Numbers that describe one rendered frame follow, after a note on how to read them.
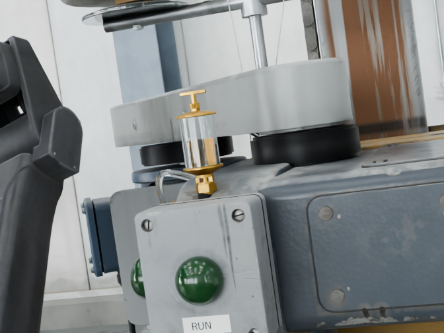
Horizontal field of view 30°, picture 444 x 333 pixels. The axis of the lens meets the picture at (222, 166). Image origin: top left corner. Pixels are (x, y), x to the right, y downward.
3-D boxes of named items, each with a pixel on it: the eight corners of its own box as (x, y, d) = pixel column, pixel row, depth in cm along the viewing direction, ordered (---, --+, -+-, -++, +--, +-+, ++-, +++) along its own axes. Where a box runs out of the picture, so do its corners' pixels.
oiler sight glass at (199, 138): (181, 169, 58) (174, 119, 58) (191, 166, 60) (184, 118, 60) (215, 165, 57) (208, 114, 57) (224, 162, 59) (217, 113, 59)
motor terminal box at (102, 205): (94, 299, 99) (80, 203, 99) (92, 284, 110) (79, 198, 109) (162, 287, 101) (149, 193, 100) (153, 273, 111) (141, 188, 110)
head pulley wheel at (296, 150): (242, 172, 66) (238, 141, 66) (265, 162, 74) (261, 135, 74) (356, 158, 63) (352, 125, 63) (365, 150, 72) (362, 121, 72)
